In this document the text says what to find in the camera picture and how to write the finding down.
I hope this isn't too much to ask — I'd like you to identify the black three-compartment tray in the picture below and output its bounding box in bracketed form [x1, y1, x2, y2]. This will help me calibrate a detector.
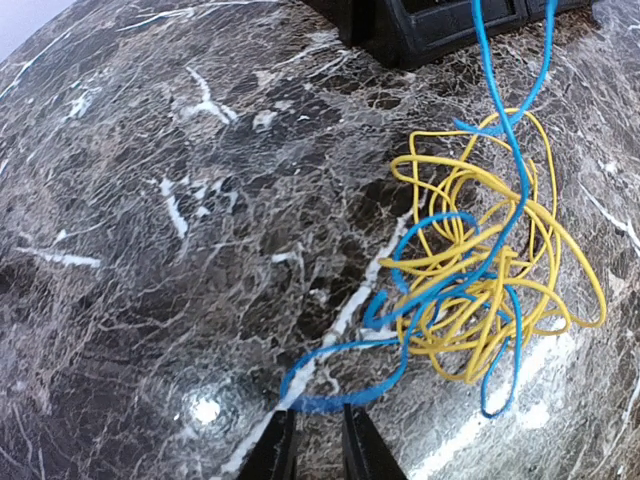
[299, 0, 596, 71]

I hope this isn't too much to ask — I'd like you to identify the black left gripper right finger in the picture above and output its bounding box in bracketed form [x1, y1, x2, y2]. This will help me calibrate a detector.
[342, 404, 407, 480]

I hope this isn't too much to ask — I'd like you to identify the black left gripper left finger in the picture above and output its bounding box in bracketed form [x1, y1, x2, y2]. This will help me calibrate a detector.
[237, 410, 296, 480]

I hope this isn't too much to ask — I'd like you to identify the yellow cable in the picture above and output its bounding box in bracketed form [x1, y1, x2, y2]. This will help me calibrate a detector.
[378, 108, 608, 385]

